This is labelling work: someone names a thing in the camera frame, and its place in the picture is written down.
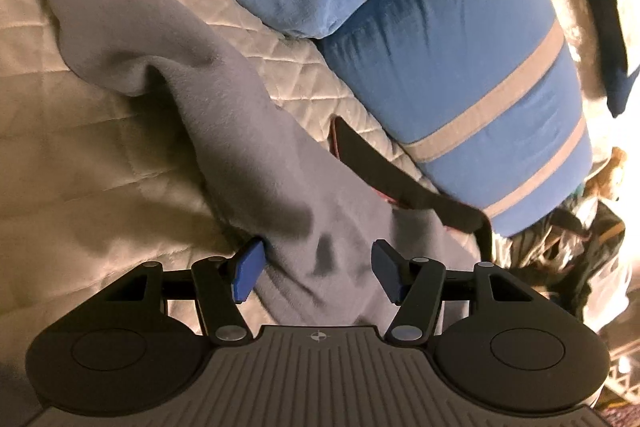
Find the grey-blue fleece garment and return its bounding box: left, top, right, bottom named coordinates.
left=49, top=0, right=477, bottom=329

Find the black belt with red edge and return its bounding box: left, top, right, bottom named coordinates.
left=329, top=116, right=492, bottom=261

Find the grey quilted bedspread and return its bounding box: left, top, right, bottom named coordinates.
left=1, top=0, right=419, bottom=426

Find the pile of dark clutter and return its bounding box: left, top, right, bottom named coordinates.
left=492, top=195, right=631, bottom=332

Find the brown teddy bear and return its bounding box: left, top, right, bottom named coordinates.
left=585, top=146, right=628, bottom=200

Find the metal drying rack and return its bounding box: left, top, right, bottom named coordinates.
left=600, top=322, right=639, bottom=405

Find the blue striped pillow right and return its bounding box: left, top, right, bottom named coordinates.
left=319, top=0, right=592, bottom=236

